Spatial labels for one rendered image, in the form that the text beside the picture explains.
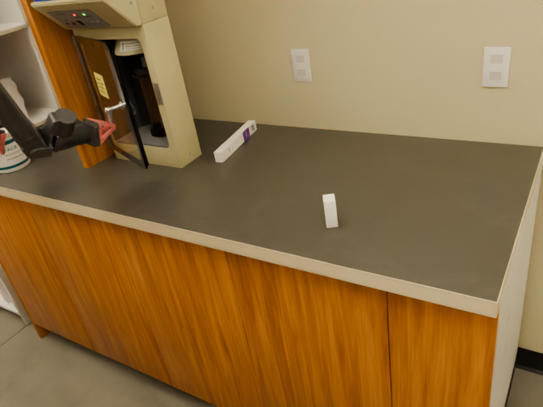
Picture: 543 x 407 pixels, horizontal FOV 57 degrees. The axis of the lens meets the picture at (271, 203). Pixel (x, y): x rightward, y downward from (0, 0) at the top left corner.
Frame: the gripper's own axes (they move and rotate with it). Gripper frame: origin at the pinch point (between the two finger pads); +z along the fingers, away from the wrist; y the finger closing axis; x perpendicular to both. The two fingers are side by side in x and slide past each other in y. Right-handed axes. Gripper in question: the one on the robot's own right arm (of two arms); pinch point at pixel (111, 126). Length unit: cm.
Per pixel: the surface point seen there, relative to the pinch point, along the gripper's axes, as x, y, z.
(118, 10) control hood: -33.9, -6.1, 2.5
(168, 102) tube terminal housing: -5.9, -8.6, 16.3
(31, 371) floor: 126, 57, -17
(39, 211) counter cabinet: 36.1, 31.4, -11.5
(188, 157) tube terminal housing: 13.9, -10.7, 21.9
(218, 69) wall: -8, 7, 56
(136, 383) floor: 117, 7, 3
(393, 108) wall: -5, -63, 64
